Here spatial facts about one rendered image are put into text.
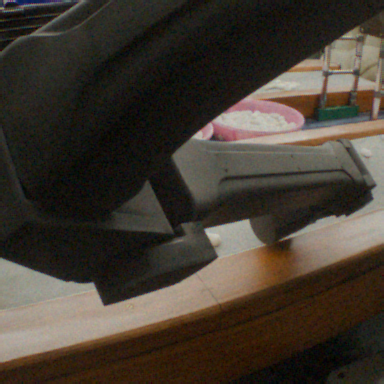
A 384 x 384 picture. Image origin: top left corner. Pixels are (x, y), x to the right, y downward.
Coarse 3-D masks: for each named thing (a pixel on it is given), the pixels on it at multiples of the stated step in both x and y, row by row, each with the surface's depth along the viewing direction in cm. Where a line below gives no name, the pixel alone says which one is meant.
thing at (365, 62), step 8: (368, 48) 355; (376, 48) 357; (352, 56) 356; (368, 56) 342; (376, 56) 341; (344, 64) 358; (352, 64) 350; (360, 64) 343; (368, 64) 338; (376, 64) 337; (360, 72) 342; (368, 72) 338; (376, 72) 333
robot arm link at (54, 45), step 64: (128, 0) 13; (192, 0) 12; (256, 0) 11; (320, 0) 12; (0, 64) 14; (64, 64) 13; (128, 64) 12; (192, 64) 12; (256, 64) 14; (0, 128) 14; (64, 128) 13; (128, 128) 13; (192, 128) 16; (0, 192) 13; (64, 192) 14; (128, 192) 16; (0, 256) 14; (64, 256) 17
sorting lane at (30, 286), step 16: (368, 144) 112; (368, 160) 103; (368, 208) 83; (240, 224) 77; (320, 224) 77; (224, 240) 73; (240, 240) 73; (256, 240) 73; (224, 256) 69; (0, 272) 63; (16, 272) 63; (32, 272) 63; (0, 288) 60; (16, 288) 60; (32, 288) 60; (48, 288) 60; (64, 288) 61; (80, 288) 61; (0, 304) 57; (16, 304) 57
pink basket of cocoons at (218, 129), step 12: (264, 108) 131; (276, 108) 130; (288, 108) 127; (288, 120) 127; (300, 120) 120; (216, 132) 118; (228, 132) 113; (252, 132) 109; (264, 132) 109; (276, 132) 109; (288, 132) 111
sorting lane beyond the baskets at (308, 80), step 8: (296, 72) 181; (304, 72) 182; (312, 72) 183; (320, 72) 184; (288, 80) 168; (296, 80) 169; (304, 80) 169; (312, 80) 170; (320, 80) 171; (328, 80) 172; (336, 80) 173; (344, 80) 174; (360, 80) 177; (272, 88) 155; (304, 88) 158; (312, 88) 159; (320, 88) 160
